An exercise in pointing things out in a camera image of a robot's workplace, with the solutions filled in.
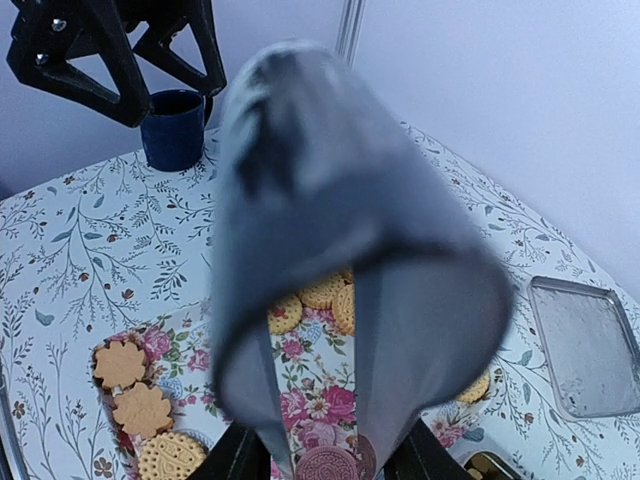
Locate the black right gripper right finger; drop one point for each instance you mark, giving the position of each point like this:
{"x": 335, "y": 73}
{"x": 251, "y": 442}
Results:
{"x": 420, "y": 456}

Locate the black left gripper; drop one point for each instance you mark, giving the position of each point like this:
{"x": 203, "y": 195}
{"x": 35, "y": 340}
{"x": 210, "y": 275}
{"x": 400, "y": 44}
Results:
{"x": 179, "y": 39}

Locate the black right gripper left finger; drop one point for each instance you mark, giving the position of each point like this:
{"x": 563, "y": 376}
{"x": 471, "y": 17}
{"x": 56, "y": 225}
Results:
{"x": 238, "y": 455}

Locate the floral cookie tray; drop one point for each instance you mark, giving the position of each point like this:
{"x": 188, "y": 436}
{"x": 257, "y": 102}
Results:
{"x": 423, "y": 334}

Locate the pink divided cookie tin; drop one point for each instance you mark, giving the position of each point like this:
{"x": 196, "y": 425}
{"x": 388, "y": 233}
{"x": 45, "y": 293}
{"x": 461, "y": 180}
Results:
{"x": 486, "y": 465}

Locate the dotted tan sandwich cookie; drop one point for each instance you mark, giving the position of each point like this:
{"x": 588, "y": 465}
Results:
{"x": 170, "y": 456}

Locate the dark blue cup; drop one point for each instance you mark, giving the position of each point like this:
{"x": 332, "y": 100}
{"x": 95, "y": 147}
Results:
{"x": 173, "y": 132}

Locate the silver metal tin lid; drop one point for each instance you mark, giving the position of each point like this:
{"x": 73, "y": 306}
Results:
{"x": 591, "y": 351}

